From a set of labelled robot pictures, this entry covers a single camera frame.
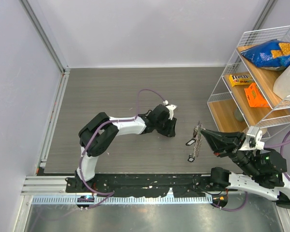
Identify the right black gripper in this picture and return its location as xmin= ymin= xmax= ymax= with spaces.
xmin=199 ymin=128 xmax=260 ymax=176

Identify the keychain with keys and strap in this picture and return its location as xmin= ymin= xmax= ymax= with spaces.
xmin=186 ymin=121 xmax=203 ymax=162

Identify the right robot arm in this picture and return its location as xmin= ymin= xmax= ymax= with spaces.
xmin=201 ymin=126 xmax=290 ymax=209

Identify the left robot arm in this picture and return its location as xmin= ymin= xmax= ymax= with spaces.
xmin=66 ymin=101 xmax=177 ymax=196

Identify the cream lotion bottle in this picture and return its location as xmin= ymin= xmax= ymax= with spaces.
xmin=242 ymin=126 xmax=270 ymax=139

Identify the orange candy bag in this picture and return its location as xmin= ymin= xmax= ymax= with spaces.
xmin=244 ymin=83 xmax=270 ymax=108

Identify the yellow candy bag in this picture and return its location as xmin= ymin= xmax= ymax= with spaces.
xmin=229 ymin=74 xmax=254 ymax=87

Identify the white plastic bottle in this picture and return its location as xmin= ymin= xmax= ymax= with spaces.
xmin=273 ymin=66 xmax=290 ymax=99

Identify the blue chips bag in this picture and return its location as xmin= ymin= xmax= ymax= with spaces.
xmin=240 ymin=40 xmax=290 ymax=71

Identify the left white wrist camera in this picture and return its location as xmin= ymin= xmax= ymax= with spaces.
xmin=162 ymin=100 xmax=177 ymax=120

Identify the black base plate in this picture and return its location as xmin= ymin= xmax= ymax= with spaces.
xmin=65 ymin=174 xmax=225 ymax=198

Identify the white wire shelf rack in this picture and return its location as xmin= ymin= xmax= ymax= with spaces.
xmin=207 ymin=26 xmax=290 ymax=140

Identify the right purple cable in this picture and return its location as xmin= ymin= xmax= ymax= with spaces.
xmin=211 ymin=127 xmax=290 ymax=212

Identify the white slotted cable duct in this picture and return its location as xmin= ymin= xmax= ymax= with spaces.
xmin=31 ymin=194 xmax=213 ymax=205

